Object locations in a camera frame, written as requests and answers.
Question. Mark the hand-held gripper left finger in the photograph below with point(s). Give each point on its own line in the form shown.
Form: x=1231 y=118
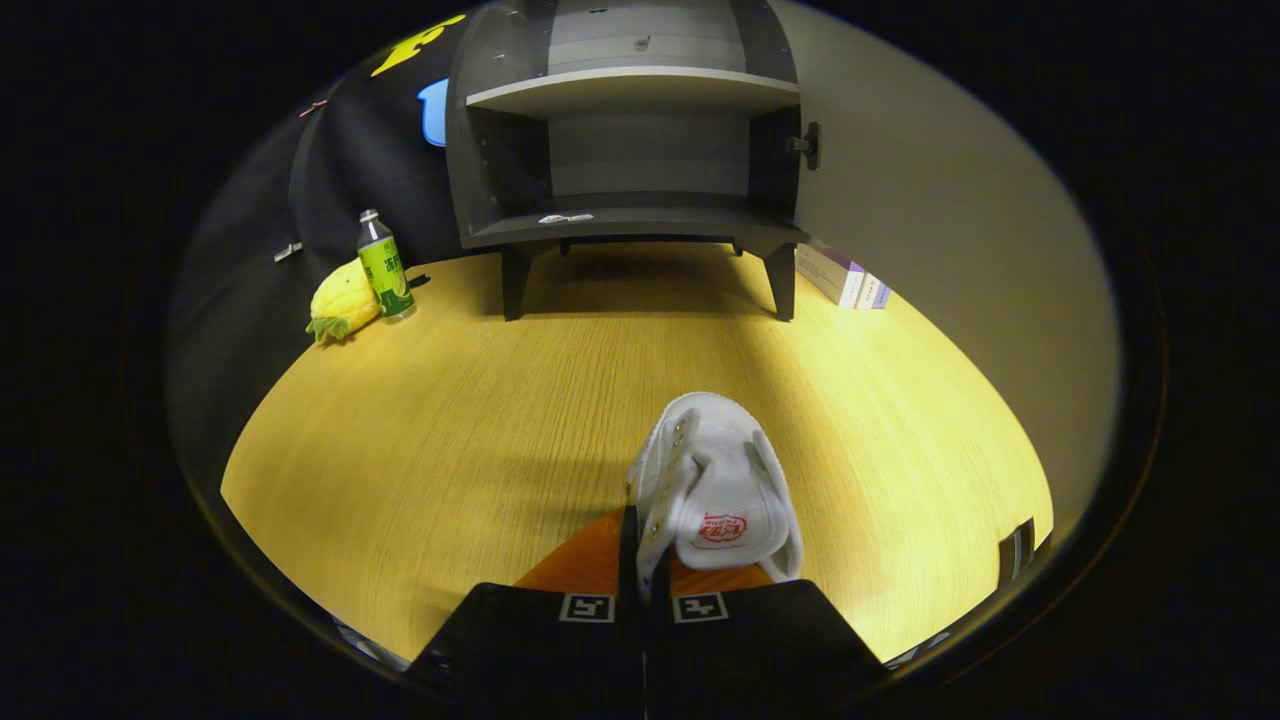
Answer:
x=628 y=565

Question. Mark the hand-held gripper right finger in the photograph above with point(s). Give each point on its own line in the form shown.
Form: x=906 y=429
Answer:
x=760 y=650

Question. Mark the white canvas shoe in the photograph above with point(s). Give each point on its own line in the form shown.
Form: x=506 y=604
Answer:
x=720 y=470

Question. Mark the beige shoe cabinet door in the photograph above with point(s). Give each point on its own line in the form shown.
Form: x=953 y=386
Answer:
x=950 y=250

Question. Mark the dark grey shoe cabinet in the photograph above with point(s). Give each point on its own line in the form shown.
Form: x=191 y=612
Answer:
x=640 y=90

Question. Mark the green label drink bottle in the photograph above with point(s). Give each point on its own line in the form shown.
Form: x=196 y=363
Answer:
x=385 y=270

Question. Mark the yellow pineapple plush toy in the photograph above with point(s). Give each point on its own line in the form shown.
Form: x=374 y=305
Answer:
x=345 y=300

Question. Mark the silver clip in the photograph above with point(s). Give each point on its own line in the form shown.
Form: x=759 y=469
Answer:
x=288 y=252

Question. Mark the black backdrop cloth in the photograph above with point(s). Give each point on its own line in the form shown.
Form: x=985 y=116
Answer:
x=340 y=170

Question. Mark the pink clip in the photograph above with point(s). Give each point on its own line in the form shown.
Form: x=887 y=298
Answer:
x=313 y=107

